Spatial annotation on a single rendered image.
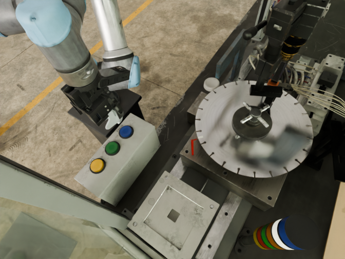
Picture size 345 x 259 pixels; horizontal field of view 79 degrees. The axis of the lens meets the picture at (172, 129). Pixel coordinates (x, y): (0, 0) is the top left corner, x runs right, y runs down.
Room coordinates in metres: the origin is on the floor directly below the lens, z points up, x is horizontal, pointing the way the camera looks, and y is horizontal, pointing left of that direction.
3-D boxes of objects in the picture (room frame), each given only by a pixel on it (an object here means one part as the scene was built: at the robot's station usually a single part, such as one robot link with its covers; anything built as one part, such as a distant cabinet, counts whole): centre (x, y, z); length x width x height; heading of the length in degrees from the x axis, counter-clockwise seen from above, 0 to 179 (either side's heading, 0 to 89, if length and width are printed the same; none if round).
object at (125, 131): (0.37, 0.15, 0.90); 0.04 x 0.04 x 0.02
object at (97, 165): (0.27, 0.25, 0.90); 0.04 x 0.04 x 0.02
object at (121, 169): (0.31, 0.19, 0.82); 0.28 x 0.11 x 0.15; 137
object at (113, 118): (0.35, 0.16, 1.01); 0.06 x 0.03 x 0.09; 136
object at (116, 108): (0.36, 0.14, 1.06); 0.05 x 0.02 x 0.09; 46
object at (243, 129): (0.29, -0.23, 0.96); 0.11 x 0.11 x 0.03
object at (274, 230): (0.00, -0.15, 1.11); 0.05 x 0.04 x 0.03; 47
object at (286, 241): (0.00, -0.15, 1.14); 0.05 x 0.04 x 0.03; 47
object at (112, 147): (0.32, 0.20, 0.90); 0.04 x 0.04 x 0.02
